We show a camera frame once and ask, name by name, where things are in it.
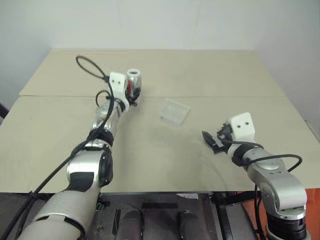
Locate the clear square plastic container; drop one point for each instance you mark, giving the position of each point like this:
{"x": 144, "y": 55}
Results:
{"x": 175, "y": 111}

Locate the grey metal base plate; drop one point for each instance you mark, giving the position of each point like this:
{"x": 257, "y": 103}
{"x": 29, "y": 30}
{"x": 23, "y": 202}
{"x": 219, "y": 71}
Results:
{"x": 160, "y": 222}

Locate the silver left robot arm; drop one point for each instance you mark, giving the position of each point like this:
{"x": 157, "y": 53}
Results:
{"x": 85, "y": 172}

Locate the black metal table frame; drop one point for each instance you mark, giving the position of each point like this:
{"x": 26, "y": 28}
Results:
{"x": 225, "y": 215}

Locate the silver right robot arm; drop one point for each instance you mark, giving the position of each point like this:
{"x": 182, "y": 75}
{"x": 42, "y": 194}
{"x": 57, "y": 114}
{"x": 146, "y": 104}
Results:
{"x": 275, "y": 175}

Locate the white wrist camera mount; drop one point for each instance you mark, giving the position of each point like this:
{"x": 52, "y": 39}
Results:
{"x": 243, "y": 125}
{"x": 117, "y": 81}

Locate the white paper label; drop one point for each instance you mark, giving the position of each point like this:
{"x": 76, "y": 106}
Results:
{"x": 187, "y": 195}

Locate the black tape strip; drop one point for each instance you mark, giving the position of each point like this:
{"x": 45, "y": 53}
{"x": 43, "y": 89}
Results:
{"x": 160, "y": 205}

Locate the dark rounded shape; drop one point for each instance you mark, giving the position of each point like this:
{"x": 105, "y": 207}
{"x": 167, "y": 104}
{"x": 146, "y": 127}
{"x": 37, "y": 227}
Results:
{"x": 131, "y": 225}
{"x": 187, "y": 226}

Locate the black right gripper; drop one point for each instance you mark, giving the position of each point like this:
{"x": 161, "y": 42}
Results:
{"x": 227, "y": 138}

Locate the black object at room edge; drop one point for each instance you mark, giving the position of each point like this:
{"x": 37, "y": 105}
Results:
{"x": 3, "y": 110}

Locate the silver metal buckle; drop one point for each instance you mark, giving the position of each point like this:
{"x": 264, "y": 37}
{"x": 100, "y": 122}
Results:
{"x": 100, "y": 206}

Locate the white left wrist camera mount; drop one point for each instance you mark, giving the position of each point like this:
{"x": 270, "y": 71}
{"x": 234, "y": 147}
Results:
{"x": 117, "y": 81}

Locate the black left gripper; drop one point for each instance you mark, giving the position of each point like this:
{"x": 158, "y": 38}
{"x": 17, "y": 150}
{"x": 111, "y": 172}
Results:
{"x": 131, "y": 101}

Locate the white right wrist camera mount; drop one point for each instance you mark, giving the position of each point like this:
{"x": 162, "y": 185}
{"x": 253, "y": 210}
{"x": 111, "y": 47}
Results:
{"x": 243, "y": 125}

